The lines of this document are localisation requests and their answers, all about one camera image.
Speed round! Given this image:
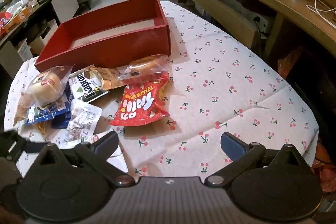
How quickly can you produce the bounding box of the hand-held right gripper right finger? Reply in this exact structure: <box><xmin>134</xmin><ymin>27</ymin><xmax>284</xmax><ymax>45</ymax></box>
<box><xmin>205</xmin><ymin>132</ymin><xmax>307</xmax><ymax>186</ymax></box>

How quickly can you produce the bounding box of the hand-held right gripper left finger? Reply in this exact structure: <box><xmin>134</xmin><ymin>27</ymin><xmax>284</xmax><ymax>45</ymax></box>
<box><xmin>33</xmin><ymin>131</ymin><xmax>135</xmax><ymax>186</ymax></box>

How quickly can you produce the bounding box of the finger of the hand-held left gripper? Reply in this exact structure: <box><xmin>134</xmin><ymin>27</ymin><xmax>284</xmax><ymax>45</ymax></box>
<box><xmin>0</xmin><ymin>132</ymin><xmax>51</xmax><ymax>162</ymax></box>

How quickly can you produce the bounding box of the blue white snack packet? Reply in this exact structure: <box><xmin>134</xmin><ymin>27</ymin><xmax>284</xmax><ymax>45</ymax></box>
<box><xmin>25</xmin><ymin>102</ymin><xmax>71</xmax><ymax>126</ymax></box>

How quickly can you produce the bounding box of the white printed snack packet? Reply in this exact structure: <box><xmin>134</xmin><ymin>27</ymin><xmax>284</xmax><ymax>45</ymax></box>
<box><xmin>64</xmin><ymin>98</ymin><xmax>103</xmax><ymax>142</ymax></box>

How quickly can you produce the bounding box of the red snack packet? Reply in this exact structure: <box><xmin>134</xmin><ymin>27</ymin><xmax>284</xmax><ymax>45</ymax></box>
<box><xmin>108</xmin><ymin>77</ymin><xmax>171</xmax><ymax>127</ymax></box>

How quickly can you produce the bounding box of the clear round bun packet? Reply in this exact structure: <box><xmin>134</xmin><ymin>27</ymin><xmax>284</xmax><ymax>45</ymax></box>
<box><xmin>22</xmin><ymin>64</ymin><xmax>75</xmax><ymax>109</ymax></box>

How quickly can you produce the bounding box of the red cardboard box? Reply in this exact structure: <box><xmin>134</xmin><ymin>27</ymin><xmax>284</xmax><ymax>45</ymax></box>
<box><xmin>34</xmin><ymin>0</ymin><xmax>172</xmax><ymax>73</ymax></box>

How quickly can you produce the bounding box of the white red label packet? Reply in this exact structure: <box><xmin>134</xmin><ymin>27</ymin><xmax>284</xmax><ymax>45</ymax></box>
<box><xmin>52</xmin><ymin>132</ymin><xmax>106</xmax><ymax>149</ymax></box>

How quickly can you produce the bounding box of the dark blue snack packet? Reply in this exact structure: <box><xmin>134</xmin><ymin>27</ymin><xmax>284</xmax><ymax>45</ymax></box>
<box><xmin>51</xmin><ymin>82</ymin><xmax>73</xmax><ymax>130</ymax></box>

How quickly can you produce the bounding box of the clear orange snack packet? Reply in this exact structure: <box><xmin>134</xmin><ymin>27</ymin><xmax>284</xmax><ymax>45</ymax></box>
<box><xmin>13</xmin><ymin>93</ymin><xmax>50</xmax><ymax>135</ymax></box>

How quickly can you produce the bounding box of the black white wafer packet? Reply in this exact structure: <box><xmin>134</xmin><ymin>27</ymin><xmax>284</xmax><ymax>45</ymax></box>
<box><xmin>69</xmin><ymin>64</ymin><xmax>110</xmax><ymax>103</ymax></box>

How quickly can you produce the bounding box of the cherry print tablecloth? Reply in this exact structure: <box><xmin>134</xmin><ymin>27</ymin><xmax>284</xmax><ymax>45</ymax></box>
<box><xmin>4</xmin><ymin>1</ymin><xmax>320</xmax><ymax>178</ymax></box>

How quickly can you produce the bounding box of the gold brown biscuit packet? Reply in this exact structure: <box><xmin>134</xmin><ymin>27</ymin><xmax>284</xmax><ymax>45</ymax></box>
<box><xmin>91</xmin><ymin>67</ymin><xmax>129</xmax><ymax>90</ymax></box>

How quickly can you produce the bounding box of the clear bread packet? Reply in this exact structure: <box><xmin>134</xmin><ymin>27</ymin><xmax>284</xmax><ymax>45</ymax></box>
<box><xmin>115</xmin><ymin>54</ymin><xmax>170</xmax><ymax>86</ymax></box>

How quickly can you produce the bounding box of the orange plastic bag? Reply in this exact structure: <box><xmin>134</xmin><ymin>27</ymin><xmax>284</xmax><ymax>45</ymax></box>
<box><xmin>278</xmin><ymin>48</ymin><xmax>305</xmax><ymax>81</ymax></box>
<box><xmin>311</xmin><ymin>142</ymin><xmax>336</xmax><ymax>193</ymax></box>

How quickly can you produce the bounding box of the orange cardboard box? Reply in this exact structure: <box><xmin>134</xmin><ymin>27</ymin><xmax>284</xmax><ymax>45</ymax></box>
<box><xmin>3</xmin><ymin>7</ymin><xmax>34</xmax><ymax>33</ymax></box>

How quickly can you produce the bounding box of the black white coffee table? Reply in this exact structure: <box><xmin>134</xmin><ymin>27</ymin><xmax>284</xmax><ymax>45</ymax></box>
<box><xmin>0</xmin><ymin>0</ymin><xmax>88</xmax><ymax>73</ymax></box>

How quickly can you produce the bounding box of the white cable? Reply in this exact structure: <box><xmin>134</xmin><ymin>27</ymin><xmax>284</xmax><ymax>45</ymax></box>
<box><xmin>306</xmin><ymin>0</ymin><xmax>336</xmax><ymax>31</ymax></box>

